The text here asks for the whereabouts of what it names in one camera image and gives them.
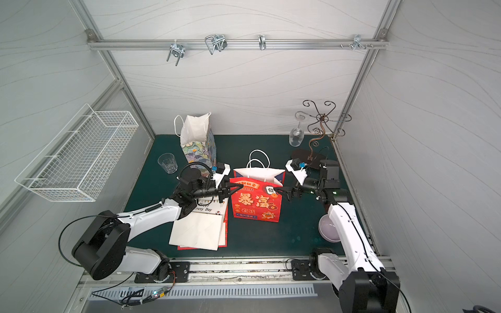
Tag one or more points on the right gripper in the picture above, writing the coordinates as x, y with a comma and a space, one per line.
296, 190

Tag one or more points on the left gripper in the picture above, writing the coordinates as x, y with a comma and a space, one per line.
222, 190

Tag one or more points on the red paper bag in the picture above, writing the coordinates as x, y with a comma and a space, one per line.
258, 200
201, 231

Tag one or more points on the white paper bag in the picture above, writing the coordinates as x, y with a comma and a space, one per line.
208, 205

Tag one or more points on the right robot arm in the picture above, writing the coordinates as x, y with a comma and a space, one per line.
361, 282

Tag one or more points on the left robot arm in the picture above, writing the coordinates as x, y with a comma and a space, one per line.
103, 248

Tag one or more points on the floral paper bag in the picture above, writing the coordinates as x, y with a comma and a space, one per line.
196, 139

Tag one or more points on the wine glass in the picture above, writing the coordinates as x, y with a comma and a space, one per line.
296, 136

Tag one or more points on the pink bowl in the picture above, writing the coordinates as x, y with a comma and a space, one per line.
327, 230

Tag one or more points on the scrolled metal glass rack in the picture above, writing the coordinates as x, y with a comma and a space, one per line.
321, 127

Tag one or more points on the white vent grille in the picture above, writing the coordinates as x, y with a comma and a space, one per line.
264, 291

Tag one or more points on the metal hook clamp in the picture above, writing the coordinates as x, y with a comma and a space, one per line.
358, 43
176, 52
262, 42
215, 43

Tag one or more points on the leftmost metal hook clamp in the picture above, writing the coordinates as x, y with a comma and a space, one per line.
176, 52

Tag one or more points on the rightmost metal hook clamp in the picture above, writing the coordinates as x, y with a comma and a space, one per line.
358, 43

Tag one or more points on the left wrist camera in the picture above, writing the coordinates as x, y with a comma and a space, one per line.
220, 171

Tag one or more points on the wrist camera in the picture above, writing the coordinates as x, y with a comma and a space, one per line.
298, 169
220, 171

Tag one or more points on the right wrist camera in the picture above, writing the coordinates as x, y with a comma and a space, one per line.
298, 169

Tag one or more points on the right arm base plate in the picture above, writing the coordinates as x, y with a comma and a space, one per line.
303, 270

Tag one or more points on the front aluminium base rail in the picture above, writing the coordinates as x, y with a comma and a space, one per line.
205, 271

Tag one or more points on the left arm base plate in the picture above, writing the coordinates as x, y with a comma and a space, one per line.
178, 272

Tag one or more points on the white wire basket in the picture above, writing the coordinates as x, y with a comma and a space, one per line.
76, 164

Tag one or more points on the horizontal aluminium rail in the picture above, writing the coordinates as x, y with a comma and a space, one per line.
233, 44

